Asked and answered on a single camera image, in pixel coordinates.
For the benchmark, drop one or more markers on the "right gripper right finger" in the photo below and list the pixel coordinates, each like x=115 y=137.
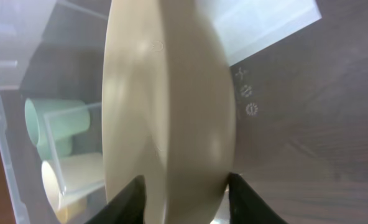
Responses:
x=246 y=206

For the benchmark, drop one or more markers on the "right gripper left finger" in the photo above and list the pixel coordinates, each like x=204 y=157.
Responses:
x=127 y=207

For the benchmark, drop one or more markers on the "cream bowl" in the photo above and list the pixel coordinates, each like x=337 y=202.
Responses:
x=168 y=109

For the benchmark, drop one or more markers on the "yellow small bowl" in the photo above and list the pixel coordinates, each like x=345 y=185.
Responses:
x=64 y=215

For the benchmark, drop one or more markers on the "cream white cup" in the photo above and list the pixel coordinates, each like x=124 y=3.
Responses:
x=72 y=178

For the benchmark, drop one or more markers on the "mint green small bowl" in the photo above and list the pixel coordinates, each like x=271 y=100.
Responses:
x=63 y=148

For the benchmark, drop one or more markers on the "mint green cup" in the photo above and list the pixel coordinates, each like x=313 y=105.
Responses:
x=65 y=117

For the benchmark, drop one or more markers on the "white label in bin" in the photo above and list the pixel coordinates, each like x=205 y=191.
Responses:
x=246 y=27

